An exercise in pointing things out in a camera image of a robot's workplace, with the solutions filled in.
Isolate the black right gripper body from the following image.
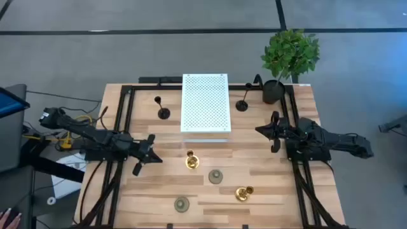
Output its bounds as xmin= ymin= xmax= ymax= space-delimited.
xmin=270 ymin=111 xmax=282 ymax=154

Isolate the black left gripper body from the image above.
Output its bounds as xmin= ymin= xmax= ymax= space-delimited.
xmin=132 ymin=134 xmax=156 ymax=177

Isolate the black tall candlestick holder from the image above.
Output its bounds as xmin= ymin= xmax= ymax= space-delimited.
xmin=235 ymin=82 xmax=253 ymax=113
xmin=154 ymin=95 xmax=171 ymax=121

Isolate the gold tall candlestick holder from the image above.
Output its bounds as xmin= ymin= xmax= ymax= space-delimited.
xmin=185 ymin=149 xmax=200 ymax=170
xmin=235 ymin=185 xmax=255 ymax=203

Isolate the clear ribbed glass candle holder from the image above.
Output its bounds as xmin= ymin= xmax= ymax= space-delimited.
xmin=174 ymin=195 xmax=191 ymax=214
xmin=208 ymin=169 xmax=224 ymax=185

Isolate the black plant pot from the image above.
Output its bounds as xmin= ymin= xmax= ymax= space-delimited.
xmin=262 ymin=79 xmax=286 ymax=105

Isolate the white perforated metal shelf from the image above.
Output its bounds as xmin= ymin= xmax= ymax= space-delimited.
xmin=180 ymin=73 xmax=232 ymax=143

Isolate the green leafy small tree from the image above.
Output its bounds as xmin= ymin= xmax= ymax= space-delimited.
xmin=260 ymin=28 xmax=321 ymax=80

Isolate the yellow clamp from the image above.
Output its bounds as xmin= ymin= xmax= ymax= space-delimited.
xmin=60 ymin=132 xmax=73 ymax=150

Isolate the white sheet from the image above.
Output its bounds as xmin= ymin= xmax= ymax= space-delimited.
xmin=52 ymin=152 xmax=87 ymax=200

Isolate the black floor stand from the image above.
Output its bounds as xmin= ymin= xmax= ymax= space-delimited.
xmin=378 ymin=114 xmax=407 ymax=134

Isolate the blue laptop screen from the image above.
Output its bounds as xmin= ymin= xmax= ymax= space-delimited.
xmin=0 ymin=87 xmax=31 ymax=119

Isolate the person's hand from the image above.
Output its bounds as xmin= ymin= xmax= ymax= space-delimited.
xmin=0 ymin=208 xmax=22 ymax=229

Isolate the black metal table frame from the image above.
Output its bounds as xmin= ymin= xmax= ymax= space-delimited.
xmin=74 ymin=75 xmax=349 ymax=229

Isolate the black floor cable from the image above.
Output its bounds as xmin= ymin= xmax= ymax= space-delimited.
xmin=25 ymin=90 xmax=102 ymax=103

